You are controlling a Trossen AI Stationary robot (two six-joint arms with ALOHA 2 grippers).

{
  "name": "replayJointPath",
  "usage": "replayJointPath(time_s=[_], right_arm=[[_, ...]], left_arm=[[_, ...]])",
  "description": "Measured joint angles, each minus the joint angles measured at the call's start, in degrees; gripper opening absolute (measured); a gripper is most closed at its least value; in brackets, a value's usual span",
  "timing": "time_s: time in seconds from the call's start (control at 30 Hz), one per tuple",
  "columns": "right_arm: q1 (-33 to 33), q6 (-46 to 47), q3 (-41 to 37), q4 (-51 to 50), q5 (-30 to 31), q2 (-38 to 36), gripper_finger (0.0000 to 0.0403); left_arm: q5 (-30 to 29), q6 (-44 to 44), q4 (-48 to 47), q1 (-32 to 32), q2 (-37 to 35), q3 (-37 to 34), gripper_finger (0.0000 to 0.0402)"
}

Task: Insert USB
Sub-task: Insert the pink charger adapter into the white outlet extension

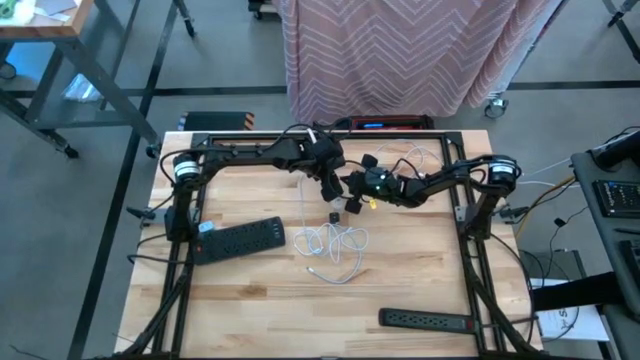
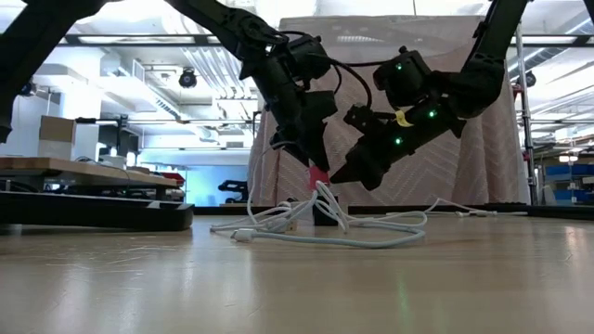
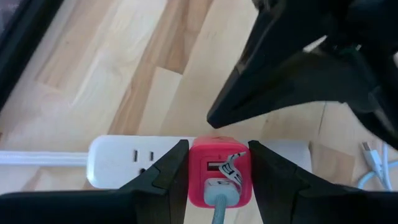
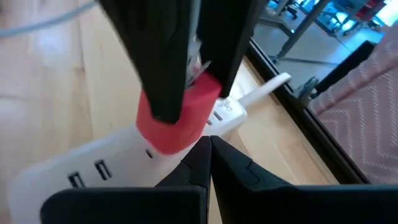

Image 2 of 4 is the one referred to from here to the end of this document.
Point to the metal rack pole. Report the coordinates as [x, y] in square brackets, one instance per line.
[520, 55]

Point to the blue storage bins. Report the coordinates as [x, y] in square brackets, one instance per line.
[571, 171]

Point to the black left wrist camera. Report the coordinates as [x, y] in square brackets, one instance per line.
[320, 111]

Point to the black ceiling spotlight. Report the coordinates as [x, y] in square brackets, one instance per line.
[188, 79]
[530, 79]

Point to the wooden top workbench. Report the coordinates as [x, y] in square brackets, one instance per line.
[46, 164]

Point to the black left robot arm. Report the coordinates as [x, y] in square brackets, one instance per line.
[28, 55]

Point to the black background robot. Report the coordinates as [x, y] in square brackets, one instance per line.
[232, 188]

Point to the small red item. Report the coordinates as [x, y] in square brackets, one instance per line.
[174, 178]

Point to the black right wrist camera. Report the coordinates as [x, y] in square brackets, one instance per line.
[364, 120]

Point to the white box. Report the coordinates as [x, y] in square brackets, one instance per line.
[87, 144]

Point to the pink charger block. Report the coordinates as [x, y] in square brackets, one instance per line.
[318, 178]

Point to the black aluminium frame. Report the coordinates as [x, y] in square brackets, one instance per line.
[557, 211]

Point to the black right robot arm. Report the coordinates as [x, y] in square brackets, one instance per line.
[487, 79]

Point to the yellow tape tag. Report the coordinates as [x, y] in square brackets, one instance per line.
[403, 119]

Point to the pink chevron cloth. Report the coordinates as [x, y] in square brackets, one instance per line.
[487, 162]

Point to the black charger block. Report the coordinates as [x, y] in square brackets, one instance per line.
[325, 215]

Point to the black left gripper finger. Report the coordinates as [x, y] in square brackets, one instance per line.
[308, 150]
[325, 144]

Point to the brown cardboard box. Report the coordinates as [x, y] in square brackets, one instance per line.
[58, 129]

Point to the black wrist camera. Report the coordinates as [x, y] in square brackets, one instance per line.
[364, 120]
[320, 111]

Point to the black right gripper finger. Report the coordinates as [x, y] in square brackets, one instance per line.
[371, 169]
[345, 169]

